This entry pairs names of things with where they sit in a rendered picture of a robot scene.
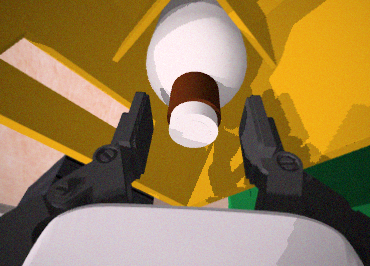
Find green crate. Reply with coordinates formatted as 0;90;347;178
240;145;370;217

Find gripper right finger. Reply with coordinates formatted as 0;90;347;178
239;95;370;266

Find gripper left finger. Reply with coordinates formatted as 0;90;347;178
0;92;154;266

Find white bottle with brown label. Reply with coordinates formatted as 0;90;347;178
146;0;247;148

